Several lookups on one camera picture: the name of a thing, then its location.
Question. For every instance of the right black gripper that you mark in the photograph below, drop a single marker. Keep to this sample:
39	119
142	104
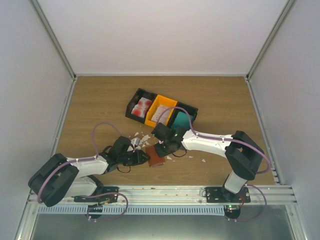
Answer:
160	152

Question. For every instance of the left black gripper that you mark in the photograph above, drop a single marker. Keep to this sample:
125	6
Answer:
138	159

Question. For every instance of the brown leather card holder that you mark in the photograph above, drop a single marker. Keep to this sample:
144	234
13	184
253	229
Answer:
154	160

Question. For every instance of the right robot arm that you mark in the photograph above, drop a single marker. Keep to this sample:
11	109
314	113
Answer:
242	153

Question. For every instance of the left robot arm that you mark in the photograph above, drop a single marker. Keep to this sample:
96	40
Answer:
63	177

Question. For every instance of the white patterned card stack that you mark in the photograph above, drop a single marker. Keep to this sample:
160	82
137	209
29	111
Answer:
161	115

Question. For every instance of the teal card stack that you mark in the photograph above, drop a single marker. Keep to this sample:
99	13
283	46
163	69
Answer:
181	121

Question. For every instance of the red circle card stack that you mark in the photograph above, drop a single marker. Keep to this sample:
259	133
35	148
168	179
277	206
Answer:
140	109

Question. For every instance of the black bin with red cards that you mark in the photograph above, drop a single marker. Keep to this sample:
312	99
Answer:
137	96

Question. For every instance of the black bin with teal cards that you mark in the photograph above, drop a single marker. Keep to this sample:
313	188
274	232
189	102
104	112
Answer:
192	111

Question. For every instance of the orange bin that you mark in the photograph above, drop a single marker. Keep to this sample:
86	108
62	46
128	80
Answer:
160	99

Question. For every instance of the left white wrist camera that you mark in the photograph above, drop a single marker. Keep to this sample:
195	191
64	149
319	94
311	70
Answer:
134	144

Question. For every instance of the aluminium rail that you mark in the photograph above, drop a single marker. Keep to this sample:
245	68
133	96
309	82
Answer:
195	195

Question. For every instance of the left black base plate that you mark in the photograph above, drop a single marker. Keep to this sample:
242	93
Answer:
102	196

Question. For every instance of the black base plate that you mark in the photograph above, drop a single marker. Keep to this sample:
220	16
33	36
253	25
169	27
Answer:
232	202
102	196

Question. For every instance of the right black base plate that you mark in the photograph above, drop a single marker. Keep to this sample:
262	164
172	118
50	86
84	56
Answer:
232	202

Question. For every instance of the grey slotted cable duct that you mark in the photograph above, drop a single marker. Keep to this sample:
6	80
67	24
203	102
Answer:
201	210

